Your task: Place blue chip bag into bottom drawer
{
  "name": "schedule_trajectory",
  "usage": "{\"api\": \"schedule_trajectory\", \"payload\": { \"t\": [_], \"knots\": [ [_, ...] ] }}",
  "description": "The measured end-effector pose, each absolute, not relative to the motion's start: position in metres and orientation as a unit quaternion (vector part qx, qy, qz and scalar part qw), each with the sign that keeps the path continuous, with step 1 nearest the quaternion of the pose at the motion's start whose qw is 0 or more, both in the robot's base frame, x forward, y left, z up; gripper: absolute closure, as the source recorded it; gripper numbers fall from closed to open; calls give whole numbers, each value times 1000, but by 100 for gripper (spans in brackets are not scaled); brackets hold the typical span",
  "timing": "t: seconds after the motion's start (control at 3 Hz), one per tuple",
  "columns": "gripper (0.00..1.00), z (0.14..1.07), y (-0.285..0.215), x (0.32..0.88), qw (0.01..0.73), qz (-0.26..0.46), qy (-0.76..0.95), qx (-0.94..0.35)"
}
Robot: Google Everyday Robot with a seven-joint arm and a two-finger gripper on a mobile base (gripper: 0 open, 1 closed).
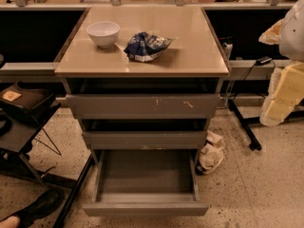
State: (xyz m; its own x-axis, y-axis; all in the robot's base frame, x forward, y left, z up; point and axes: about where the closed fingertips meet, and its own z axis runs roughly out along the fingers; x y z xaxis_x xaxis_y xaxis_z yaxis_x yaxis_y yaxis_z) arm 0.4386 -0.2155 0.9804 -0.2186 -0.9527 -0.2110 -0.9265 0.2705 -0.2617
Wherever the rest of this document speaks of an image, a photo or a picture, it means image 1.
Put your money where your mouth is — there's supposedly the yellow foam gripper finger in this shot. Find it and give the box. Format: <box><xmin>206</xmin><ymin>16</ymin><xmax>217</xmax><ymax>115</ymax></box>
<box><xmin>259</xmin><ymin>62</ymin><xmax>304</xmax><ymax>126</ymax></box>
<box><xmin>258</xmin><ymin>20</ymin><xmax>283</xmax><ymax>45</ymax></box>

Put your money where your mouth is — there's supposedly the blue chip bag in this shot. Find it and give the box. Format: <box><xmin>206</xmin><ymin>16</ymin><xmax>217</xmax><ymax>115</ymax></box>
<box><xmin>123</xmin><ymin>31</ymin><xmax>173</xmax><ymax>63</ymax></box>

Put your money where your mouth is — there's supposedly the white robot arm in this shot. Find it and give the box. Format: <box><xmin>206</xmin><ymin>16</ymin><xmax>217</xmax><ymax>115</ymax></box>
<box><xmin>258</xmin><ymin>0</ymin><xmax>304</xmax><ymax>126</ymax></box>

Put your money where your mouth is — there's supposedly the grey drawer cabinet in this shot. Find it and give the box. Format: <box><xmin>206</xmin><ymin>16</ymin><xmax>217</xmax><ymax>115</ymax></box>
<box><xmin>55</xmin><ymin>6</ymin><xmax>229</xmax><ymax>217</ymax></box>

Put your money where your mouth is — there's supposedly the grey middle drawer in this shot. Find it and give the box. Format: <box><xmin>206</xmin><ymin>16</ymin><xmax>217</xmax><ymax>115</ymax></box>
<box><xmin>83</xmin><ymin>131</ymin><xmax>207</xmax><ymax>149</ymax></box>

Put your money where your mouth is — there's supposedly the grey drawer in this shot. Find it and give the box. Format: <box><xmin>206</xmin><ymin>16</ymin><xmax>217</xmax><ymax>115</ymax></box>
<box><xmin>84</xmin><ymin>150</ymin><xmax>208</xmax><ymax>217</ymax></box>
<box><xmin>83</xmin><ymin>131</ymin><xmax>207</xmax><ymax>149</ymax></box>
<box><xmin>66</xmin><ymin>94</ymin><xmax>219</xmax><ymax>120</ymax></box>

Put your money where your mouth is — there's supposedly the grey top drawer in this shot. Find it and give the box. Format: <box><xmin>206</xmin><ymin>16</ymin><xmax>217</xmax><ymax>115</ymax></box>
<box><xmin>66</xmin><ymin>94</ymin><xmax>219</xmax><ymax>120</ymax></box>

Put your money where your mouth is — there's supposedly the grey bottom drawer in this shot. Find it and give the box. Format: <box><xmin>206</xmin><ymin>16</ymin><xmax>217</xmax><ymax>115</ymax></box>
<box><xmin>84</xmin><ymin>150</ymin><xmax>208</xmax><ymax>217</ymax></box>

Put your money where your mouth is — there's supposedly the black power adapter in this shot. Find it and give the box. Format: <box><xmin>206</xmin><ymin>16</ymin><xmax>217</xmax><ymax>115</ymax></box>
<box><xmin>255</xmin><ymin>56</ymin><xmax>272</xmax><ymax>66</ymax></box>

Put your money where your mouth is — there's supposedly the white spray bottle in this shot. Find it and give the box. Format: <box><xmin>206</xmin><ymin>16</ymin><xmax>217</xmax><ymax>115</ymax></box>
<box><xmin>219</xmin><ymin>37</ymin><xmax>234</xmax><ymax>58</ymax></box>

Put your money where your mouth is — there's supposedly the white bowl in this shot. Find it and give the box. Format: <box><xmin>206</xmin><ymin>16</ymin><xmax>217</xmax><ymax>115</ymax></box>
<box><xmin>86</xmin><ymin>21</ymin><xmax>120</xmax><ymax>48</ymax></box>

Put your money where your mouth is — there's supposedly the black side cart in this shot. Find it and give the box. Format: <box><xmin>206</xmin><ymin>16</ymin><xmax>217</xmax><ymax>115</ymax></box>
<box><xmin>0</xmin><ymin>82</ymin><xmax>76</xmax><ymax>189</ymax></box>

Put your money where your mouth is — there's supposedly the black shoe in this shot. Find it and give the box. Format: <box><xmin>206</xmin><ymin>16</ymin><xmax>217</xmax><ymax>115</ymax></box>
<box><xmin>13</xmin><ymin>188</ymin><xmax>65</xmax><ymax>228</ymax></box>

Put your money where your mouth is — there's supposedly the black table leg frame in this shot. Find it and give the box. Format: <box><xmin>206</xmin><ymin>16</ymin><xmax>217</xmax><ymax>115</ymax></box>
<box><xmin>228</xmin><ymin>100</ymin><xmax>304</xmax><ymax>151</ymax></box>

